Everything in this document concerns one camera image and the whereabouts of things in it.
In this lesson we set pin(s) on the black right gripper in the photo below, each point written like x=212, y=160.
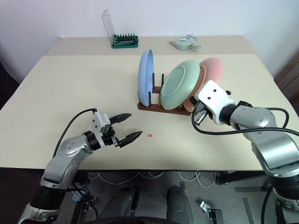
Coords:
x=201, y=116

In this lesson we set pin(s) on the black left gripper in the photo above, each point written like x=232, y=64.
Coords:
x=109, y=138

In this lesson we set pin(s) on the pale green plate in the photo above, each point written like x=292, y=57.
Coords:
x=177, y=86

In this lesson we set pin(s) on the pink red plate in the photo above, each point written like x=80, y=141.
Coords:
x=212, y=67

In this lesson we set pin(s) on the light blue plate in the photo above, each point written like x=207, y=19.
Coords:
x=144, y=74

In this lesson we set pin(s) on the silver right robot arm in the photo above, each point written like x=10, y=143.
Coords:
x=257, y=119

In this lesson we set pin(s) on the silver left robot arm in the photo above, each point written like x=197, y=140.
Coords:
x=67, y=149

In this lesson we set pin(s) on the wooden dish rack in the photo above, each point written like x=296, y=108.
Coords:
x=151, y=107

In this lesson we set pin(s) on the red cross mark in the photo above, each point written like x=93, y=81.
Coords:
x=149, y=135

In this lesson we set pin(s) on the clear greenish plastic bag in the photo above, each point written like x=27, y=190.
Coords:
x=184, y=43

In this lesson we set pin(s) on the dark rounded shape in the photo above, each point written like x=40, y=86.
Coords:
x=180, y=205
x=119, y=203

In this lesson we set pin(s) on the green screwdriver bit set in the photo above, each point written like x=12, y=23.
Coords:
x=126, y=45

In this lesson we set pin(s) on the clear plastic case lid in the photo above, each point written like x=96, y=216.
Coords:
x=108, y=25

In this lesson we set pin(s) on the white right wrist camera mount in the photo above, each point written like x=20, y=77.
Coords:
x=212, y=95

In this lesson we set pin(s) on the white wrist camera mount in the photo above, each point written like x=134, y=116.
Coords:
x=100, y=121
x=212, y=95

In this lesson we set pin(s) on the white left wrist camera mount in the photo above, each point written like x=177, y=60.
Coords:
x=100, y=121

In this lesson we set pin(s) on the black table frame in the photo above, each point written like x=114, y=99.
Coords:
x=225, y=178

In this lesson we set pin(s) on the metal floor bracket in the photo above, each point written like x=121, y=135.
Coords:
x=210, y=210

